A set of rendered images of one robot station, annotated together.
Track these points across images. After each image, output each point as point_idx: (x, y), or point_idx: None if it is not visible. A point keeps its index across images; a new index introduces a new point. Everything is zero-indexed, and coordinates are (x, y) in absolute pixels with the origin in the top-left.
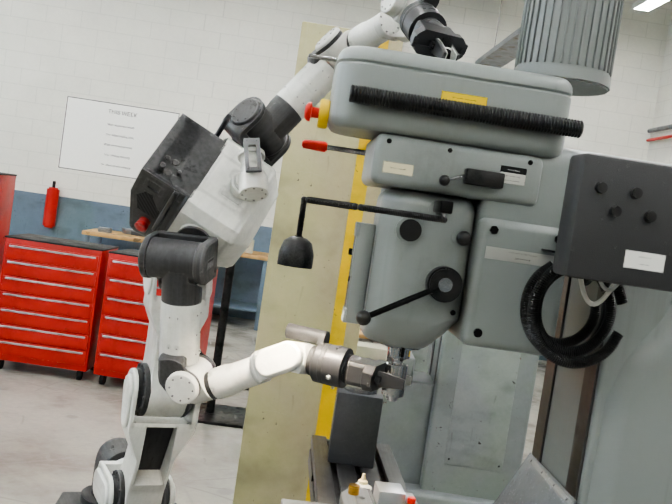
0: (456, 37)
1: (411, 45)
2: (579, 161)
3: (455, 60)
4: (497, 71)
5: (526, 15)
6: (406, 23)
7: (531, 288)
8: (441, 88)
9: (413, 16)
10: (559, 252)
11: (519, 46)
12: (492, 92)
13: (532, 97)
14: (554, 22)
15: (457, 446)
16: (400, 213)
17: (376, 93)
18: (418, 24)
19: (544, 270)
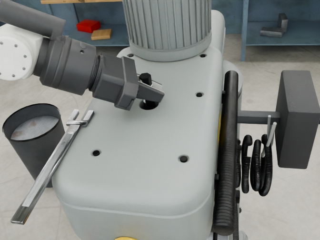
0: (135, 64)
1: (129, 110)
2: (312, 117)
3: (209, 105)
4: (218, 84)
5: (165, 5)
6: (73, 81)
7: (248, 176)
8: (217, 136)
9: (83, 71)
10: (291, 160)
11: (161, 34)
12: (220, 102)
13: (222, 80)
14: (198, 5)
15: None
16: (238, 234)
17: (234, 204)
18: (109, 80)
19: (249, 163)
